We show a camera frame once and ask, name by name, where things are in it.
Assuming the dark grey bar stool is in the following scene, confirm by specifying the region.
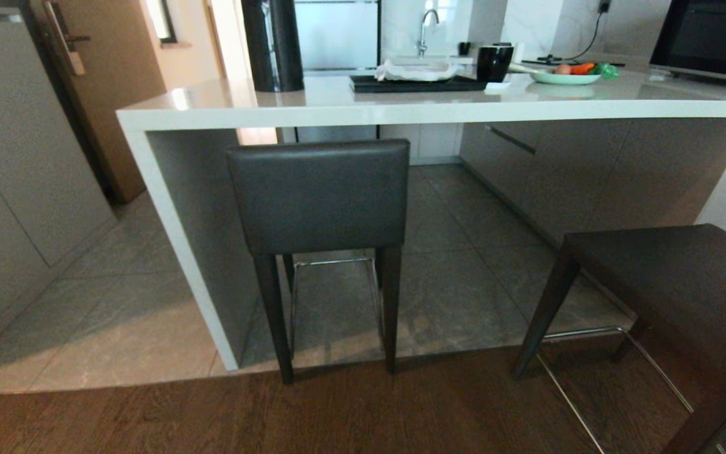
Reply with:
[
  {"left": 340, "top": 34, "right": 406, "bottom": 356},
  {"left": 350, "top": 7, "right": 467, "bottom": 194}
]
[{"left": 225, "top": 139, "right": 411, "bottom": 385}]

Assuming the white kitchen counter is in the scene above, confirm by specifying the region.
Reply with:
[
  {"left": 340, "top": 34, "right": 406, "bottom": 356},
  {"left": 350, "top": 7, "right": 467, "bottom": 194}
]
[{"left": 115, "top": 68, "right": 726, "bottom": 371}]

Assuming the chrome kitchen faucet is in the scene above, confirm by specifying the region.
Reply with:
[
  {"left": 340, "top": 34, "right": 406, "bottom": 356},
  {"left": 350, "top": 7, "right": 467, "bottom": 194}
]
[{"left": 417, "top": 9, "right": 440, "bottom": 57}]

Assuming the dark brown bar stool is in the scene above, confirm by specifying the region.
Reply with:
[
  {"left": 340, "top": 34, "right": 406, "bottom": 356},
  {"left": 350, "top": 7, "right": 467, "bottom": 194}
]
[{"left": 512, "top": 223, "right": 726, "bottom": 454}]

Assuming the black tray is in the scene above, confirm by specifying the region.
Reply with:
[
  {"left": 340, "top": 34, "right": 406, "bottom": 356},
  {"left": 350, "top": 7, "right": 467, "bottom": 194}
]
[{"left": 349, "top": 74, "right": 488, "bottom": 94}]

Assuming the white crumpled cloth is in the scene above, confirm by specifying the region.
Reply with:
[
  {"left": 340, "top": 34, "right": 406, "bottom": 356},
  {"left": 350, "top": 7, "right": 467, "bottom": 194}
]
[{"left": 374, "top": 58, "right": 459, "bottom": 83}]

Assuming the tall black cylinder appliance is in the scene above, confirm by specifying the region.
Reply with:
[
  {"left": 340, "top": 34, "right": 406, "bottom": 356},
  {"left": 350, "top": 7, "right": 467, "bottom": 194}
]
[{"left": 240, "top": 0, "right": 305, "bottom": 93}]

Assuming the black mug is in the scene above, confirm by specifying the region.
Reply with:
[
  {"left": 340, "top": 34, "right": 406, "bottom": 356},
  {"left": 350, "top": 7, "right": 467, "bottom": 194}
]
[{"left": 476, "top": 43, "right": 515, "bottom": 83}]

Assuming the pale green plate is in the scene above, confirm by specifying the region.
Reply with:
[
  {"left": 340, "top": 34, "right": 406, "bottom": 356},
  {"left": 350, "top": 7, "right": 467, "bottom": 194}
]
[{"left": 529, "top": 70, "right": 602, "bottom": 86}]

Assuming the brown wooden door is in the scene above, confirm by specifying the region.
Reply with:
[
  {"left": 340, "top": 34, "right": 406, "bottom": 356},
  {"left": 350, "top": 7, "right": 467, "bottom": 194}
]
[{"left": 30, "top": 0, "right": 168, "bottom": 204}]

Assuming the grey cabinet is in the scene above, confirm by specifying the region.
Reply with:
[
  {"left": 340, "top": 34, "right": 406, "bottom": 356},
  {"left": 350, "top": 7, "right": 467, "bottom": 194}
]
[{"left": 0, "top": 6, "right": 118, "bottom": 374}]

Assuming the microwave oven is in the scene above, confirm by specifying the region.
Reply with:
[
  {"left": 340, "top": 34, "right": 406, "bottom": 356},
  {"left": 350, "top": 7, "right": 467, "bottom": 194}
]
[{"left": 649, "top": 0, "right": 726, "bottom": 85}]

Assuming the black power cable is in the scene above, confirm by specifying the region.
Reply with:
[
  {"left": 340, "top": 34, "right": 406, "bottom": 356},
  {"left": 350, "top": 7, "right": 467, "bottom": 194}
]
[{"left": 522, "top": 0, "right": 626, "bottom": 67}]

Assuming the metal door handle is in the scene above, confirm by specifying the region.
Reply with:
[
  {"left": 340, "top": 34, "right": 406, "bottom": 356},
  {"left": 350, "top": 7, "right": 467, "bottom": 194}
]
[{"left": 43, "top": 0, "right": 91, "bottom": 77}]

